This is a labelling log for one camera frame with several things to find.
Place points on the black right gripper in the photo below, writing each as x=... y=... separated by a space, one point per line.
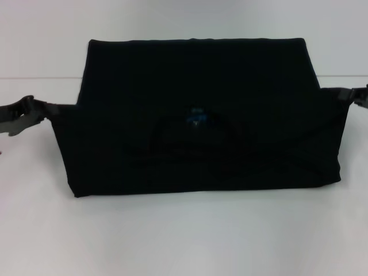
x=362 y=97

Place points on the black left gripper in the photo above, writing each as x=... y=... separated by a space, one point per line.
x=14 y=107

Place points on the black shirt with FREE print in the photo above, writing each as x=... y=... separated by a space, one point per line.
x=201 y=115

